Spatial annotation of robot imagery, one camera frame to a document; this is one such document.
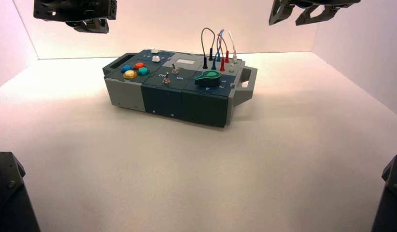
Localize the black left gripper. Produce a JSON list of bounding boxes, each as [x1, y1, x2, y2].
[[33, 0, 118, 34]]

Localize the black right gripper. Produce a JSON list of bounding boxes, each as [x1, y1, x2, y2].
[[268, 0, 361, 27]]

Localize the green rotary knob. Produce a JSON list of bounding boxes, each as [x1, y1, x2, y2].
[[194, 71, 222, 87]]

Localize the grey and blue control box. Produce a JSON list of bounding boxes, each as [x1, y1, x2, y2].
[[102, 48, 258, 129]]

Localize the white jumper cable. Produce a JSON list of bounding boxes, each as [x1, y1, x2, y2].
[[227, 30, 238, 73]]

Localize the red jumper cable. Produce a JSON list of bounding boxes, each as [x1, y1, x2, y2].
[[217, 34, 230, 73]]

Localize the blue jumper cable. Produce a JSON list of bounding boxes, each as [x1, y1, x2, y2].
[[211, 29, 225, 71]]

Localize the black jumper cable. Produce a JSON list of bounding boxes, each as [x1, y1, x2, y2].
[[200, 27, 216, 70]]

